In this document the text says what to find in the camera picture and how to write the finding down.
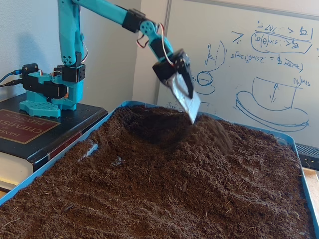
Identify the black chemistry handbook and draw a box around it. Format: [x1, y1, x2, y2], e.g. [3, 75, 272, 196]
[0, 96, 109, 192]

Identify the brown soil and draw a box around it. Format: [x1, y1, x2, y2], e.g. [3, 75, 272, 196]
[0, 104, 314, 239]

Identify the black cable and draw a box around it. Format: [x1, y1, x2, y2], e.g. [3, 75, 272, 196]
[0, 79, 24, 88]

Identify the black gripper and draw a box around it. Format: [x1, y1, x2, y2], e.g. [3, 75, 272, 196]
[152, 49, 195, 99]

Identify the black device with perforated top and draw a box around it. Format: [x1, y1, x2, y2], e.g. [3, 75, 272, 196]
[295, 143, 319, 171]

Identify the blue plastic tray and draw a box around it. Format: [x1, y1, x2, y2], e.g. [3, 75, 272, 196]
[0, 100, 319, 239]

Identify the whiteboard with blue drawings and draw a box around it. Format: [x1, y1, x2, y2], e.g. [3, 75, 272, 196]
[154, 0, 319, 149]

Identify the blue cable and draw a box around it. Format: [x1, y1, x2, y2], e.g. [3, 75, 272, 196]
[0, 70, 23, 84]

